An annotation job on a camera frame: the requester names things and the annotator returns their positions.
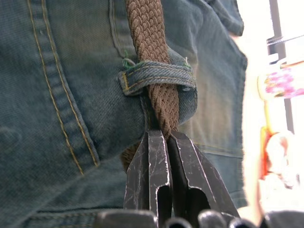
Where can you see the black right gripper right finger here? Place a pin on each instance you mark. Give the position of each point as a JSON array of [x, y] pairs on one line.
[[197, 171]]

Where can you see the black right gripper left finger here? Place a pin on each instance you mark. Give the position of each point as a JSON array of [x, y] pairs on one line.
[[147, 175]]

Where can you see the brown braided belt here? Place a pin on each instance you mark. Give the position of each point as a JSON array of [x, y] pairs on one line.
[[152, 47]]

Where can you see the blue denim shorts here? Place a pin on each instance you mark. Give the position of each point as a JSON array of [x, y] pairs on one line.
[[71, 95]]

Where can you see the red and yellow object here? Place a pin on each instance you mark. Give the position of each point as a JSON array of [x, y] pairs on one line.
[[273, 154]]

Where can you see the pink floral patterned object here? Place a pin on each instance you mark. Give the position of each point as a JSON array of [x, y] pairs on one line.
[[282, 83]]

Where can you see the black metal post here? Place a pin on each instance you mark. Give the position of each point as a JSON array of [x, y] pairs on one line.
[[280, 59]]

